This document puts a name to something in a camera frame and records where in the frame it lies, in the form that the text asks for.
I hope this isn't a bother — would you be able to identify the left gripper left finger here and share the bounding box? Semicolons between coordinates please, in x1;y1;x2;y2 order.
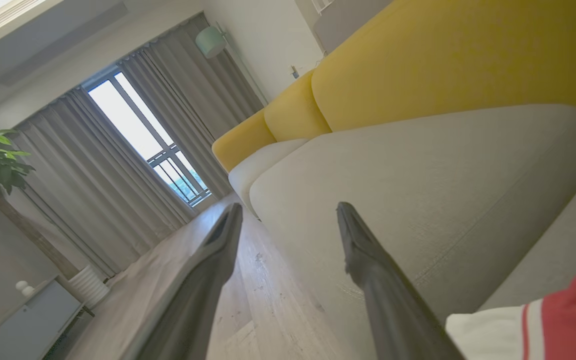
123;202;244;360

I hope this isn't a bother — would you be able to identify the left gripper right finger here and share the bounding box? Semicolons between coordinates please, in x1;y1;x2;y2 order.
336;201;466;360

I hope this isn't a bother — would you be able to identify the red jersey with white stripes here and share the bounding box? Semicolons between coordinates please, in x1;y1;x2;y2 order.
445;235;576;360

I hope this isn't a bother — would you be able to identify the white ribbed planter pot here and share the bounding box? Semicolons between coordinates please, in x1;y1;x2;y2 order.
68;264;112;309

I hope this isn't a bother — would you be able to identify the grey sofa seat cushion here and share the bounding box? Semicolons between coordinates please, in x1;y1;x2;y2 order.
249;104;576;360
228;139;310;219

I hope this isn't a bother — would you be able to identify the low TV cabinet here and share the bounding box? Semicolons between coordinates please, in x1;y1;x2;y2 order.
0;275;95;360

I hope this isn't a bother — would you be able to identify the yellow sofa corner back cushion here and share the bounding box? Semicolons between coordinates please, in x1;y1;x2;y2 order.
211;109;277;173

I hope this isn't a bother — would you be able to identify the balcony glass door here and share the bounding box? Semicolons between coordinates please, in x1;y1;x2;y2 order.
87;71;213;208

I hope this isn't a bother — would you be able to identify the mint green floor lamp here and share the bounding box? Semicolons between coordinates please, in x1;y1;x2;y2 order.
195;24;270;106

